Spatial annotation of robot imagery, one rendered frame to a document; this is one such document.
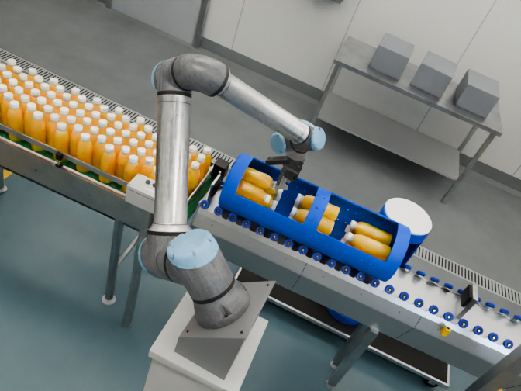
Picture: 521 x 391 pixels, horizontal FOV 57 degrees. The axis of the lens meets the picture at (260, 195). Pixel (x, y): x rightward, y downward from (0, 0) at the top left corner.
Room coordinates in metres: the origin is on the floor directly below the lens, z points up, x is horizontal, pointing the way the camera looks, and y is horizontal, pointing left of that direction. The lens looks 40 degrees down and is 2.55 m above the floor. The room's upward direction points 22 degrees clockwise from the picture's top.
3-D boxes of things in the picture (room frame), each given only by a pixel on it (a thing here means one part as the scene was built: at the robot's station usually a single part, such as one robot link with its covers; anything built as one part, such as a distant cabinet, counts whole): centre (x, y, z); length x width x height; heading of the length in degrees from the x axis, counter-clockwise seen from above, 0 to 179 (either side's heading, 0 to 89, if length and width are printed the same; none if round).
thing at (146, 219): (1.53, 0.45, 0.50); 0.04 x 0.04 x 1.00; 85
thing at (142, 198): (1.53, 0.45, 1.05); 0.20 x 0.10 x 0.10; 85
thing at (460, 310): (1.70, -1.10, 1.00); 0.10 x 0.04 x 0.15; 175
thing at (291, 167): (1.79, -0.08, 1.30); 0.09 x 0.08 x 0.12; 85
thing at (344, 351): (1.79, -0.83, 0.31); 0.06 x 0.06 x 0.63; 85
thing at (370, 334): (1.65, -0.81, 0.31); 0.06 x 0.06 x 0.63; 85
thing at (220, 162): (2.01, 0.25, 0.95); 0.10 x 0.07 x 0.10; 175
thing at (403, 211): (2.14, -0.80, 1.03); 0.28 x 0.28 x 0.01
